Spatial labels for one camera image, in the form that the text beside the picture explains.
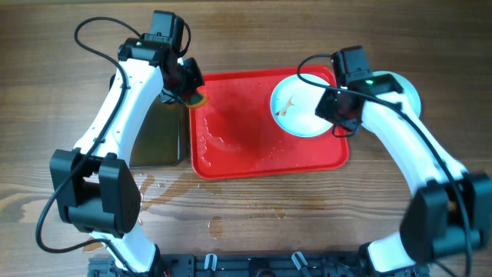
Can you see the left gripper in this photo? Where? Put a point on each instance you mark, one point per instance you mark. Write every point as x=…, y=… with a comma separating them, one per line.
x=197, y=79

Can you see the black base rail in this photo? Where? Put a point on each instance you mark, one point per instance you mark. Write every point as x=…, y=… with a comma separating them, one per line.
x=329, y=264

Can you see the black water tray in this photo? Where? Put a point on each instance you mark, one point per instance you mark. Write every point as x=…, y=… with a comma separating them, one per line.
x=146, y=132

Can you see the orange green sponge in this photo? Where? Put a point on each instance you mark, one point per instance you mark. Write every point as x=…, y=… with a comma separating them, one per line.
x=196, y=100

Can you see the white plate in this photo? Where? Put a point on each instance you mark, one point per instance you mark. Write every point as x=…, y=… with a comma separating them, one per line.
x=408, y=89
x=293, y=103

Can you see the red serving tray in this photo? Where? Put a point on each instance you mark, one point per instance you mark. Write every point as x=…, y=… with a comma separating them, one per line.
x=235, y=135

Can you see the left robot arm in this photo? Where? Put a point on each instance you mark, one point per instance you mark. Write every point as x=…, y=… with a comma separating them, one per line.
x=94, y=188

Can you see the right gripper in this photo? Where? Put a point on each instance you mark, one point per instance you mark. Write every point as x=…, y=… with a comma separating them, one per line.
x=324, y=110

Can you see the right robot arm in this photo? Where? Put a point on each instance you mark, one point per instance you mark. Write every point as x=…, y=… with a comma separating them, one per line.
x=450, y=207

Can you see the white plate top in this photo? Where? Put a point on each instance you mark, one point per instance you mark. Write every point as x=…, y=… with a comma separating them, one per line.
x=293, y=103

